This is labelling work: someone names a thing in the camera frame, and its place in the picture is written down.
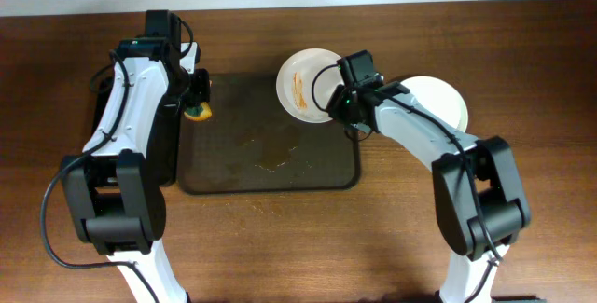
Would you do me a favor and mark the green and yellow sponge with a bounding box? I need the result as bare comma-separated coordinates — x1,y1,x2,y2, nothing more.
184,102,213,122

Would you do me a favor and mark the white plate top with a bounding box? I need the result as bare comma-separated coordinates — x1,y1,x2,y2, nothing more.
276,48,343,124

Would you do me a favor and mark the white plate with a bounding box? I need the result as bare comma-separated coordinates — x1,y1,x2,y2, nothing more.
401,76,469,132
276,48,343,124

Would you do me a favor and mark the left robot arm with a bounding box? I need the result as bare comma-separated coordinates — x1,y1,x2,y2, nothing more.
51,36,211,302

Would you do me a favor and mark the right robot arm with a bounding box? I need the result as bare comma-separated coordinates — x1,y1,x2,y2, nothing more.
326,84,531,302

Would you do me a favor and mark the black plastic tray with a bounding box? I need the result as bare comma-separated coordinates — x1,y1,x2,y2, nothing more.
81,70,180,186

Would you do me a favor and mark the brown serving tray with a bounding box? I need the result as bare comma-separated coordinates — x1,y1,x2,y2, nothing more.
176,74,361,195

